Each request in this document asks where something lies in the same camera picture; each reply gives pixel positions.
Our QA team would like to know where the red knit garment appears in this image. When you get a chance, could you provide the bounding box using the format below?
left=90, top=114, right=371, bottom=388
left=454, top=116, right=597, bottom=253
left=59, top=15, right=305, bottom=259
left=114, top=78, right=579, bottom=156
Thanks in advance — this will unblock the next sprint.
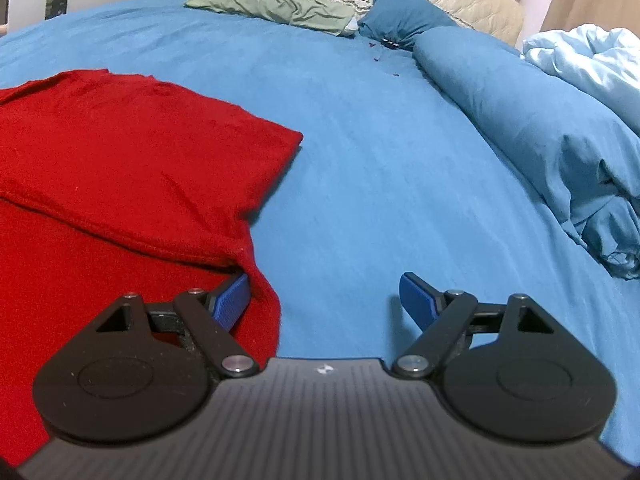
left=1, top=70, right=303, bottom=466

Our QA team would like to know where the blue bed sheet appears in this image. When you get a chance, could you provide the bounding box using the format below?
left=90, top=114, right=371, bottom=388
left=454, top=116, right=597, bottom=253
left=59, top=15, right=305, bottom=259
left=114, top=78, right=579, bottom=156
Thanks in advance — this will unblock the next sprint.
left=1, top=0, right=639, bottom=463

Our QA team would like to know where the blue rolled duvet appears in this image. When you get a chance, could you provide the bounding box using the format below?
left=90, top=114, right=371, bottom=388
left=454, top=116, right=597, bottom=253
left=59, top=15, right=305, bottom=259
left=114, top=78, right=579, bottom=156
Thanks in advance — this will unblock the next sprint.
left=413, top=26, right=639, bottom=280

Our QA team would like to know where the light blue blanket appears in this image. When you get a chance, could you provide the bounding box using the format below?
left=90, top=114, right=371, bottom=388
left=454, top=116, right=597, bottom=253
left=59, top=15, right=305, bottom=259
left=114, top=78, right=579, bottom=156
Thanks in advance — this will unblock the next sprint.
left=522, top=24, right=640, bottom=132

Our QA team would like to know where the dark blue pillow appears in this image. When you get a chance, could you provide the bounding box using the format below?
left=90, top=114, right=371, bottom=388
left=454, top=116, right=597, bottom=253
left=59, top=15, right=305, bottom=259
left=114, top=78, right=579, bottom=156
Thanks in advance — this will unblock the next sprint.
left=358, top=0, right=458, bottom=51

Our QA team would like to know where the green pillow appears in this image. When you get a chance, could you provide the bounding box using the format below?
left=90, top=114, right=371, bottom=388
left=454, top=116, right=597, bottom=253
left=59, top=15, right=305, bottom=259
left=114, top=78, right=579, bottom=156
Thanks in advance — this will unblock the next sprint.
left=184, top=0, right=358, bottom=37

